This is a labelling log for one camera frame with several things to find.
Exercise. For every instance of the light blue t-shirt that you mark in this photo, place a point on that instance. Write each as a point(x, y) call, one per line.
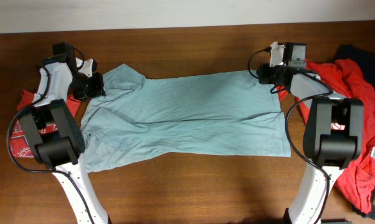
point(224, 114)

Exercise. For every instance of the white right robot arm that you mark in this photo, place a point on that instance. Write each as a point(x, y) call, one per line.
point(332, 138)

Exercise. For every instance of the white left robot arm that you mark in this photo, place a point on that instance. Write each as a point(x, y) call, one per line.
point(55, 138)

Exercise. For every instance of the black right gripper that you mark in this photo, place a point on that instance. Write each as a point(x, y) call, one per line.
point(264, 75)

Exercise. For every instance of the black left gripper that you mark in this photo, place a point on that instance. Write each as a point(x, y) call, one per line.
point(96, 91)

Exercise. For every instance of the folded red printed t-shirt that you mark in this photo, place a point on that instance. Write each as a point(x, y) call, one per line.
point(18, 142)

